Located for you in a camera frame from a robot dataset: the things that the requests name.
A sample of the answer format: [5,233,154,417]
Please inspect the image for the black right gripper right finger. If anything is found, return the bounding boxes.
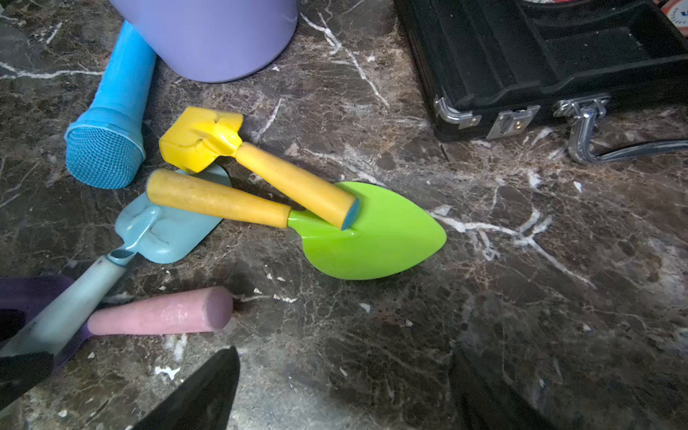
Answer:
[448,347,555,429]

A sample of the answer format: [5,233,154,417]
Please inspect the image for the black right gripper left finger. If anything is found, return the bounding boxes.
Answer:
[134,347,240,430]

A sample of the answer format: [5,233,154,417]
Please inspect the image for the purple toy scoop pink handle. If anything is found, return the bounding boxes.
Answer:
[1,275,234,368]

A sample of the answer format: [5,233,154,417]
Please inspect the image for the light blue toy shovel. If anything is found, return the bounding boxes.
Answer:
[1,193,220,357]

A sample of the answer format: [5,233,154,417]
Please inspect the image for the black open foam-lined case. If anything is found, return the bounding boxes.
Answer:
[395,1,687,164]

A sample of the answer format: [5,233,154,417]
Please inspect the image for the purple plastic bucket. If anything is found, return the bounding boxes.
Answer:
[112,0,298,83]

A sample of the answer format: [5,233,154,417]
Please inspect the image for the red white round parts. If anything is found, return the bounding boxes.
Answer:
[661,0,688,37]

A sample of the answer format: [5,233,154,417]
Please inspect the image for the green toy trowel wooden handle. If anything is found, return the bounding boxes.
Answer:
[146,169,446,281]

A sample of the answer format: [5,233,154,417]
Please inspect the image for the yellow toy spade wooden handle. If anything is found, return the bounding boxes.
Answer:
[159,107,360,230]

